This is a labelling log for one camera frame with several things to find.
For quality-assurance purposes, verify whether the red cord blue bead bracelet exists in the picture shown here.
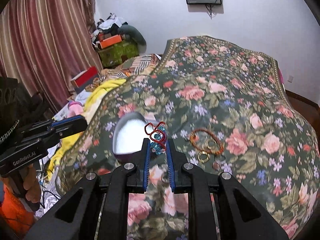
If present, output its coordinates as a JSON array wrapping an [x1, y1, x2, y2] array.
[[144, 121, 168, 156]]

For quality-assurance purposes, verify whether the purple heart-shaped tin box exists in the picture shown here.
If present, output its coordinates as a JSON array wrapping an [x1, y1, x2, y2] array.
[[112, 112, 158, 163]]

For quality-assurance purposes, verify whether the orange beaded bracelet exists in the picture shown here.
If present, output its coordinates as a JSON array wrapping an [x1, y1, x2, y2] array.
[[188, 128, 225, 157]]

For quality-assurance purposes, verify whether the gold ring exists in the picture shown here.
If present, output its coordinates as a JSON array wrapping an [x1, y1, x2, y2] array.
[[197, 151, 211, 164], [205, 138, 218, 150]]

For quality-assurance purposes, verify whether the orange sleeve forearm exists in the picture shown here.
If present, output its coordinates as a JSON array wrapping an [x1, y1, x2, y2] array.
[[1, 181, 34, 238]]

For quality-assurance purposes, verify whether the left hand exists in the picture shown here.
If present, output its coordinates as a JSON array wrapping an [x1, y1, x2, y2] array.
[[23, 164, 41, 203]]

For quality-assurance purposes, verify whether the yellow blanket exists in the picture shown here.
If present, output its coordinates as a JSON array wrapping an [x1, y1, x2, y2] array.
[[40, 79, 126, 179]]

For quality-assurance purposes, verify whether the red and grey box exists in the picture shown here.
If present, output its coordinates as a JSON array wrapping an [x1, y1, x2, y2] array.
[[71, 66, 99, 94]]

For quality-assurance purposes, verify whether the striped patchwork quilt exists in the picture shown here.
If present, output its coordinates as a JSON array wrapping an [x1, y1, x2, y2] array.
[[85, 54, 162, 92]]

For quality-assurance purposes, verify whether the dark floral bedspread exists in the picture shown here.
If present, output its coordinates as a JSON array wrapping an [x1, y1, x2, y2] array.
[[55, 36, 319, 239]]

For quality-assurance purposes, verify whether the striped maroon curtain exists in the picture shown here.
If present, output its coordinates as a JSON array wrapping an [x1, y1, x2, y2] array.
[[1, 0, 102, 112]]

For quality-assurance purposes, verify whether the orange shoe box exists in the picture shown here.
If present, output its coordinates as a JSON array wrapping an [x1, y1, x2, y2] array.
[[97, 35, 122, 49]]

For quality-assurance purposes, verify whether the green patterned storage box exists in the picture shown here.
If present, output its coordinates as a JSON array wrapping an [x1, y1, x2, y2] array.
[[98, 41, 139, 68]]

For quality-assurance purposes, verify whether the pile of clothes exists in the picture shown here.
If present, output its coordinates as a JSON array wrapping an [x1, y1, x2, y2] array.
[[91, 13, 127, 43]]

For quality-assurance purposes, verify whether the white wall socket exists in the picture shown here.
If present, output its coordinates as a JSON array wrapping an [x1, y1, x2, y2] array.
[[288, 75, 293, 83]]

